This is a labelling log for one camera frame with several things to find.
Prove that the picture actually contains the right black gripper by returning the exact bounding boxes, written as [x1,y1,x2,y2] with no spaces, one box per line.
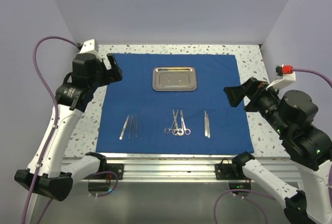
[223,75,290,135]

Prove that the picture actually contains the steel scalpel handle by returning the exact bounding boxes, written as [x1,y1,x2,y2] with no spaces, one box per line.
[206,114,211,138]

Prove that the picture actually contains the blue surgical cloth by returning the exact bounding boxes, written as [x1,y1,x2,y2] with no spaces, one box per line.
[96,54,254,155]

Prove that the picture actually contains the steel forceps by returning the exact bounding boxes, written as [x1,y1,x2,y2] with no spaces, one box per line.
[129,116,133,139]

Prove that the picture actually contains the steel surgical scissors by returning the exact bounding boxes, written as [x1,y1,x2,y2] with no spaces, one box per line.
[180,109,191,135]

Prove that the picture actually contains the steel hemostat clamp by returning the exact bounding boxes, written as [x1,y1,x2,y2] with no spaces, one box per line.
[164,122,173,134]

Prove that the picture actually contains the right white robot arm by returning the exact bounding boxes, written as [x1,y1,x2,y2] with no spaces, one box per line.
[224,78,331,223]

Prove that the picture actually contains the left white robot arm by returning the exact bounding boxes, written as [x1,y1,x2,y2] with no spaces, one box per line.
[14,53,122,201]

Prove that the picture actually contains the steel instrument tray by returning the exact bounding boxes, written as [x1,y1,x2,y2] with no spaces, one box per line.
[152,66,197,92]

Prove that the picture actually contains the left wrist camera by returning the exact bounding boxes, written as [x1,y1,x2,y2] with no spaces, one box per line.
[78,39,100,59]

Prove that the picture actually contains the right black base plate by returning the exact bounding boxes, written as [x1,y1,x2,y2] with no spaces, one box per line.
[215,158,246,180]

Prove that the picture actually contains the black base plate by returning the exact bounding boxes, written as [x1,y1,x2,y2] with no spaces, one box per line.
[215,158,246,180]
[104,163,125,180]

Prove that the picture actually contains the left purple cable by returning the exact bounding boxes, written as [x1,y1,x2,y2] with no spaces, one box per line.
[20,36,119,224]

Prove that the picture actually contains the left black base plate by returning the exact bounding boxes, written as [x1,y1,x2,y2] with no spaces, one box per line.
[104,163,125,180]

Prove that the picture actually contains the aluminium front rail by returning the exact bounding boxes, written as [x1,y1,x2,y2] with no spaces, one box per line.
[102,153,301,183]

